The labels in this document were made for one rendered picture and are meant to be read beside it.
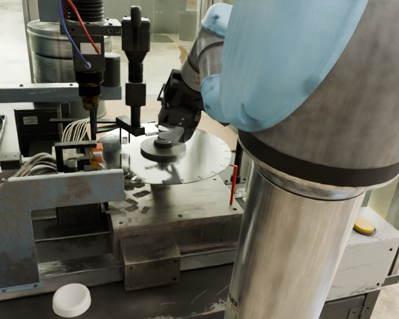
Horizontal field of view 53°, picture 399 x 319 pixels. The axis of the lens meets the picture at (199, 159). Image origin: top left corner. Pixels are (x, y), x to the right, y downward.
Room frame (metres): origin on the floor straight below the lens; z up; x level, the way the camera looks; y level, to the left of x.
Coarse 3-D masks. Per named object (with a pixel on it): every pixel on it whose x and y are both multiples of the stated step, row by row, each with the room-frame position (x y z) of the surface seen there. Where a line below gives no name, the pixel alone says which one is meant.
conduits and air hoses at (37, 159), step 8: (80, 120) 1.02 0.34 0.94; (88, 120) 1.05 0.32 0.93; (80, 128) 0.98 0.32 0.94; (32, 160) 0.82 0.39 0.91; (40, 160) 0.81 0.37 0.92; (48, 160) 0.82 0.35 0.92; (24, 168) 0.77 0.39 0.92; (40, 168) 0.75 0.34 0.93; (48, 168) 0.77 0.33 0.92; (56, 168) 0.82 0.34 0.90; (16, 176) 0.75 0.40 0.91; (24, 176) 0.76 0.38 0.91; (0, 184) 0.71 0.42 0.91
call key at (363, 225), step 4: (356, 220) 0.69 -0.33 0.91; (360, 220) 0.70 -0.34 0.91; (364, 220) 0.70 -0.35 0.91; (356, 224) 0.68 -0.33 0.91; (360, 224) 0.68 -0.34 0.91; (364, 224) 0.68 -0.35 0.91; (368, 224) 0.68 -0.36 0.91; (372, 224) 0.69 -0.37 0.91; (356, 228) 0.67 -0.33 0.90; (360, 228) 0.67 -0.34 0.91; (364, 228) 0.67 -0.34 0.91; (368, 228) 0.67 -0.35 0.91; (372, 228) 0.67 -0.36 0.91; (364, 232) 0.66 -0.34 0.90; (368, 232) 0.66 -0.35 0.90
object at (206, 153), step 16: (112, 144) 0.87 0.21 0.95; (128, 144) 0.88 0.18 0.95; (192, 144) 0.91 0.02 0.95; (208, 144) 0.92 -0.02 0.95; (224, 144) 0.92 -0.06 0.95; (96, 160) 0.78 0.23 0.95; (112, 160) 0.79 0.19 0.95; (128, 160) 0.79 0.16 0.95; (144, 160) 0.80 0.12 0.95; (160, 160) 0.81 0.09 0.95; (176, 160) 0.81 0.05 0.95; (192, 160) 0.82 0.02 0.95; (208, 160) 0.83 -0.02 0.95; (224, 160) 0.83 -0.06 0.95; (128, 176) 0.72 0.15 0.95; (144, 176) 0.73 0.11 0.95; (160, 176) 0.74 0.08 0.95; (176, 176) 0.74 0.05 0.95; (192, 176) 0.75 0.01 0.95; (208, 176) 0.75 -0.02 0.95
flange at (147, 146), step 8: (144, 144) 0.86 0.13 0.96; (152, 144) 0.86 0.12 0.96; (160, 144) 0.85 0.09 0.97; (168, 144) 0.85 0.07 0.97; (184, 144) 0.88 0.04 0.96; (144, 152) 0.83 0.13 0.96; (152, 152) 0.83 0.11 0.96; (160, 152) 0.83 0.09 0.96; (168, 152) 0.83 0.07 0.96; (176, 152) 0.84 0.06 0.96; (184, 152) 0.85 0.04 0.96
